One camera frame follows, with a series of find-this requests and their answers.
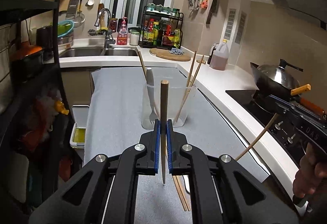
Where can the white jar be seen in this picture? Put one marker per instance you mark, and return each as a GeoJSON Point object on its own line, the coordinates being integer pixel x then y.
{"type": "Point", "coordinates": [134, 38]}

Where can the sink sponge holder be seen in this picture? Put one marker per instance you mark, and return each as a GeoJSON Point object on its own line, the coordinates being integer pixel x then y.
{"type": "Point", "coordinates": [96, 32]}

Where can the grey table mat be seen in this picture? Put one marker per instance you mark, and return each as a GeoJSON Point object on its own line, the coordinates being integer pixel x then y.
{"type": "Point", "coordinates": [120, 101]}

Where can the red chili jar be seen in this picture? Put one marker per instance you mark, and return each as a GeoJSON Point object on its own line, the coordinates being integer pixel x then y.
{"type": "Point", "coordinates": [114, 25]}

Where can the row of sauce bottles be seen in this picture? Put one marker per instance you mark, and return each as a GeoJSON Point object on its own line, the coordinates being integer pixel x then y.
{"type": "Point", "coordinates": [161, 33]}

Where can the ginger piece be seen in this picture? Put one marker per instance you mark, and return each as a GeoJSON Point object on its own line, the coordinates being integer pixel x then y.
{"type": "Point", "coordinates": [201, 62]}

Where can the person's right hand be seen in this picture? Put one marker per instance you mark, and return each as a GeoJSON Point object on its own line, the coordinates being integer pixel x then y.
{"type": "Point", "coordinates": [313, 175]}

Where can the black spice rack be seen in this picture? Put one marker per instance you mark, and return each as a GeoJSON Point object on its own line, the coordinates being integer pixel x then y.
{"type": "Point", "coordinates": [182, 32]}

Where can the white open bin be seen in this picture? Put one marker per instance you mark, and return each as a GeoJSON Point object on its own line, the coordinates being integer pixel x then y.
{"type": "Point", "coordinates": [79, 124]}

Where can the black glass gas stove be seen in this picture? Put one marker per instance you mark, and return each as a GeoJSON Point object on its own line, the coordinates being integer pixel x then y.
{"type": "Point", "coordinates": [242, 97]}

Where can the white wall vent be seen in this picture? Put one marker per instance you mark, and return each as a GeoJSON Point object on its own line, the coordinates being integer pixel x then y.
{"type": "Point", "coordinates": [230, 24]}

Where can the large steel pot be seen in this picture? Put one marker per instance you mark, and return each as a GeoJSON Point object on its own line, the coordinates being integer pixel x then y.
{"type": "Point", "coordinates": [5, 60]}

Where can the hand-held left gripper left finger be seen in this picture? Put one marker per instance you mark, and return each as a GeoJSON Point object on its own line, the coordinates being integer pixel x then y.
{"type": "Point", "coordinates": [157, 147]}

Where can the row of green lid jars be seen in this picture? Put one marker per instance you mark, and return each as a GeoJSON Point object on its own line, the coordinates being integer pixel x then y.
{"type": "Point", "coordinates": [162, 9]}

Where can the steel kitchen sink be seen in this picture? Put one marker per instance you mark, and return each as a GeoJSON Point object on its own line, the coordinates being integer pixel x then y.
{"type": "Point", "coordinates": [84, 52]}

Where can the clear plastic utensil container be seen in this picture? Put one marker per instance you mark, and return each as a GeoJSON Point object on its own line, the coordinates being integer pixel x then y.
{"type": "Point", "coordinates": [170, 101]}

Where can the black pot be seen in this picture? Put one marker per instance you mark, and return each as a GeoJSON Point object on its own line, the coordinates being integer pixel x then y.
{"type": "Point", "coordinates": [26, 64]}

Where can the steel wok lid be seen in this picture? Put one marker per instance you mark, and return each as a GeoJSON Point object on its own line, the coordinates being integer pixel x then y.
{"type": "Point", "coordinates": [278, 74]}

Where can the pink dish soap bottle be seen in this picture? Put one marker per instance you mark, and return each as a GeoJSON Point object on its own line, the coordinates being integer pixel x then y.
{"type": "Point", "coordinates": [122, 32]}

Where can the steel grater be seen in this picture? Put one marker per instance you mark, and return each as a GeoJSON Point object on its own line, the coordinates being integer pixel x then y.
{"type": "Point", "coordinates": [72, 5]}

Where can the steel faucet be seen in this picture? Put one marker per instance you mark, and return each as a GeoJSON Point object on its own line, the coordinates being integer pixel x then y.
{"type": "Point", "coordinates": [108, 35]}

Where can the round wooden cutting board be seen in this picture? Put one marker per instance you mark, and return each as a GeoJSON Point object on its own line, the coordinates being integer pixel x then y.
{"type": "Point", "coordinates": [163, 55]}

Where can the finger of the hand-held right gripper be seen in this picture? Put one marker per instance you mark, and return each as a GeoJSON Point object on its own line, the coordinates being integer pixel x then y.
{"type": "Point", "coordinates": [283, 107]}

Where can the black wok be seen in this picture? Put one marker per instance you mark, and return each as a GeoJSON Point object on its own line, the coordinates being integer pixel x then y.
{"type": "Point", "coordinates": [270, 86]}

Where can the black cup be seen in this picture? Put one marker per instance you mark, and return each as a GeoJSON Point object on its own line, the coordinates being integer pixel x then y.
{"type": "Point", "coordinates": [44, 36]}

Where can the hanging cleaver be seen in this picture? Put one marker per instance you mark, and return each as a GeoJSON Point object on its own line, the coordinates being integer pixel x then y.
{"type": "Point", "coordinates": [211, 9]}

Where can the black shelf rack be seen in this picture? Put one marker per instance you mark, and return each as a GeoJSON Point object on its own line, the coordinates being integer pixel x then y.
{"type": "Point", "coordinates": [57, 35]}

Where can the cooking oil jug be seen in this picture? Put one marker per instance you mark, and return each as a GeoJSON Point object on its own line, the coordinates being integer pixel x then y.
{"type": "Point", "coordinates": [220, 58]}

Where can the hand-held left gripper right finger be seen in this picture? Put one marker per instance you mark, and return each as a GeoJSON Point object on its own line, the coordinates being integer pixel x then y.
{"type": "Point", "coordinates": [170, 147]}

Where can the steel basin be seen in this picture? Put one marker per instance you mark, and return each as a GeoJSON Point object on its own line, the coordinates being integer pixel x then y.
{"type": "Point", "coordinates": [65, 41]}

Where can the blue grey cloth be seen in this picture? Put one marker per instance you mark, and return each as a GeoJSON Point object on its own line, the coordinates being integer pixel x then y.
{"type": "Point", "coordinates": [176, 51]}

